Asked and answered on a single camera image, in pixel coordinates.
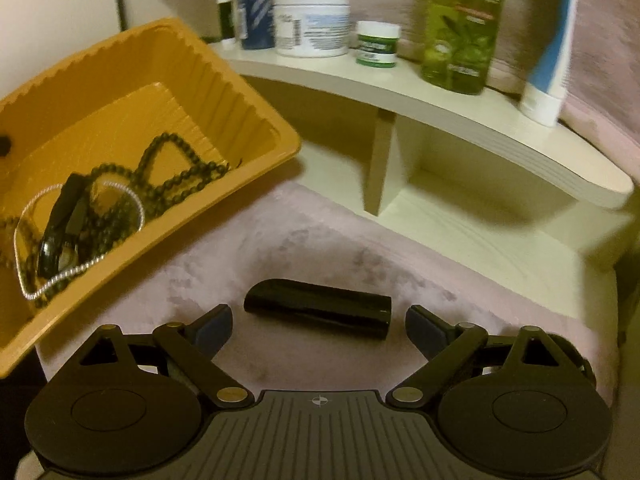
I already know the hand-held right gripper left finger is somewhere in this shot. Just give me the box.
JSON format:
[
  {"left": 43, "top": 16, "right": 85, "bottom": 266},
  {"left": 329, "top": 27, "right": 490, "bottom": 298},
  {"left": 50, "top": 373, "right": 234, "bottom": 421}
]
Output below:
[{"left": 80, "top": 304, "right": 253, "bottom": 410}]

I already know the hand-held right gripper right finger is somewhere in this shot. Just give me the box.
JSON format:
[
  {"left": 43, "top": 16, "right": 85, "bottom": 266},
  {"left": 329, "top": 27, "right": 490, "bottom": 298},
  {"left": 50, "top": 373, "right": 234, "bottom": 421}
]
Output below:
[{"left": 387, "top": 304, "right": 568, "bottom": 407}]

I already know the black wrist watch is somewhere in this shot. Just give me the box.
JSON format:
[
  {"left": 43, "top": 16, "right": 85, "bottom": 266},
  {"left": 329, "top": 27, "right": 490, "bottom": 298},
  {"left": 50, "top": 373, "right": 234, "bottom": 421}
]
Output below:
[{"left": 37, "top": 173, "right": 92, "bottom": 282}]

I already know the black cylindrical tube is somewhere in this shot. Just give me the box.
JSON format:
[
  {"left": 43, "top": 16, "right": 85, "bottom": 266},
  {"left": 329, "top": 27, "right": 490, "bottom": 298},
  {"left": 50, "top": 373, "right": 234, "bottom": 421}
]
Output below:
[{"left": 243, "top": 278, "right": 392, "bottom": 339}]

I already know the silver chain necklace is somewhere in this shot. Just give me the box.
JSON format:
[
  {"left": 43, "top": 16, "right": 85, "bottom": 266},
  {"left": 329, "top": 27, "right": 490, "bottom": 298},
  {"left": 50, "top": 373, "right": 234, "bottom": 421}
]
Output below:
[{"left": 13, "top": 183, "right": 146, "bottom": 302}]

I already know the dark bead necklace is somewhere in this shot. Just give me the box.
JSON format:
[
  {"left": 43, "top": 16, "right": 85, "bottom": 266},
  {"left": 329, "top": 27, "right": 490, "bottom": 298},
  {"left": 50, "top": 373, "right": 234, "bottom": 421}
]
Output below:
[{"left": 0, "top": 132, "right": 234, "bottom": 307}]

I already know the orange plastic tray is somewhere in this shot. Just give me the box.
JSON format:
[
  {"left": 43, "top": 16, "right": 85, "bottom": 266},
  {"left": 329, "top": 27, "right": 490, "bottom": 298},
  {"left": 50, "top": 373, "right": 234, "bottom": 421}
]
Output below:
[{"left": 0, "top": 16, "right": 302, "bottom": 380}]

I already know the pink table blanket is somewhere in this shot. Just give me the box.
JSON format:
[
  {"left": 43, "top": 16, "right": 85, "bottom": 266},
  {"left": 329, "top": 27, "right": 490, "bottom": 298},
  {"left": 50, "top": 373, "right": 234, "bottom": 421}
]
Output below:
[{"left": 34, "top": 180, "right": 623, "bottom": 403}]

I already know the grey green cushion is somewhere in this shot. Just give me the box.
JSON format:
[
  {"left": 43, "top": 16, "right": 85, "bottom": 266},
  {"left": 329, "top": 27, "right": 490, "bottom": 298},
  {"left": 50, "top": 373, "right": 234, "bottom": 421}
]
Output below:
[{"left": 612, "top": 192, "right": 640, "bottom": 281}]

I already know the white wooden shelf unit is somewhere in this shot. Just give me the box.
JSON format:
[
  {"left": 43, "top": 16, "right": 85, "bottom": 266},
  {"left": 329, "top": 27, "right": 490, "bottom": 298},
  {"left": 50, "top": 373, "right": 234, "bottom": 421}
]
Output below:
[{"left": 135, "top": 0, "right": 634, "bottom": 281}]

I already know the black stick with white cap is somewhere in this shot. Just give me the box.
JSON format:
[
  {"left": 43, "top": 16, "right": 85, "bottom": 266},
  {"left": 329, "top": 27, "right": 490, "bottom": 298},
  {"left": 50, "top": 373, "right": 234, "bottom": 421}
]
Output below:
[{"left": 215, "top": 0, "right": 237, "bottom": 39}]

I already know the blue spray bottle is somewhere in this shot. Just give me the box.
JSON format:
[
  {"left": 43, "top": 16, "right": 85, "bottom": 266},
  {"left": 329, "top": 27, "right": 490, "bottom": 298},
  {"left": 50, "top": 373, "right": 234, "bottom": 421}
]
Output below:
[{"left": 234, "top": 0, "right": 284, "bottom": 51}]

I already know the blue and white tube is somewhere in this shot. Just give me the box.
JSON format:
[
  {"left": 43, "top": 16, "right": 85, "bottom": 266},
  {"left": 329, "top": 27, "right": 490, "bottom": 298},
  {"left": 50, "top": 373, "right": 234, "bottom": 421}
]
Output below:
[{"left": 517, "top": 0, "right": 585, "bottom": 128}]

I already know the small green label jar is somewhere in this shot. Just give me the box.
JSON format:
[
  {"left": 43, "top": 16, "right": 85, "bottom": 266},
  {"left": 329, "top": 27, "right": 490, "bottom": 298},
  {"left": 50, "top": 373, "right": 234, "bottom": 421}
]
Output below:
[{"left": 354, "top": 20, "right": 402, "bottom": 67}]

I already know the green oil spray bottle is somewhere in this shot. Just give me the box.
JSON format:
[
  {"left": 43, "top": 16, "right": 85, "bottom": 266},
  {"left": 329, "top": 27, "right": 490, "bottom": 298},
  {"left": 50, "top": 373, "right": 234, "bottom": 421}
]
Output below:
[{"left": 419, "top": 0, "right": 507, "bottom": 96}]

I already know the white cream jar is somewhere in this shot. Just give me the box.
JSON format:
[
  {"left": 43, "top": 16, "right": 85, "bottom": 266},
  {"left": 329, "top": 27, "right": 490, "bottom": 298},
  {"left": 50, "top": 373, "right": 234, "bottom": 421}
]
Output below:
[{"left": 273, "top": 0, "right": 352, "bottom": 59}]

